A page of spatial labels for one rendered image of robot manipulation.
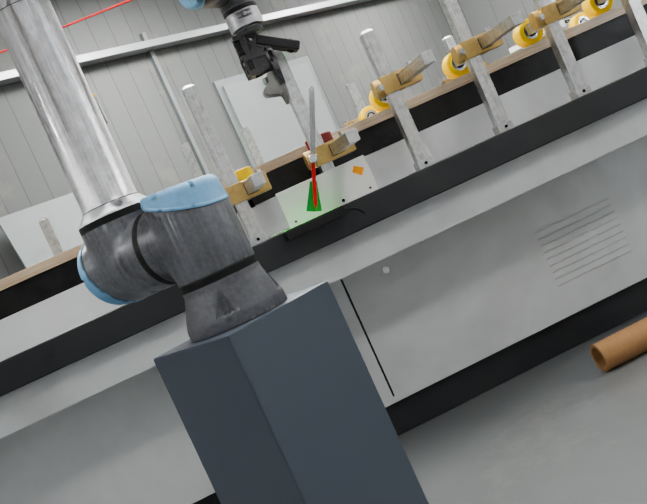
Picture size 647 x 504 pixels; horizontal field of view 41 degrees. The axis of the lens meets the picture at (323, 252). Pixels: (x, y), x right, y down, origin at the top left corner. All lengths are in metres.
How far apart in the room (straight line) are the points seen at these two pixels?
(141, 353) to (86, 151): 0.78
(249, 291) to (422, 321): 1.15
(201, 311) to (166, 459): 1.09
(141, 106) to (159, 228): 6.38
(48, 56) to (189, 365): 0.63
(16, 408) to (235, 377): 1.01
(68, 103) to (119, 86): 6.19
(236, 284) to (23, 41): 0.60
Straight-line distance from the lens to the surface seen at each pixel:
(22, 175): 7.17
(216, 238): 1.50
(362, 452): 1.55
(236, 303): 1.48
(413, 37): 10.74
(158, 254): 1.54
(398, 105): 2.36
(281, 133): 8.63
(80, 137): 1.66
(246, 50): 2.25
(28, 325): 2.52
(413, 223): 2.36
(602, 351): 2.41
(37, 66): 1.70
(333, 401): 1.52
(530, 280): 2.68
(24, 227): 6.87
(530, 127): 2.44
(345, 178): 2.30
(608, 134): 2.58
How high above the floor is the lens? 0.74
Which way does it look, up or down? 3 degrees down
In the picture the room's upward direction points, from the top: 24 degrees counter-clockwise
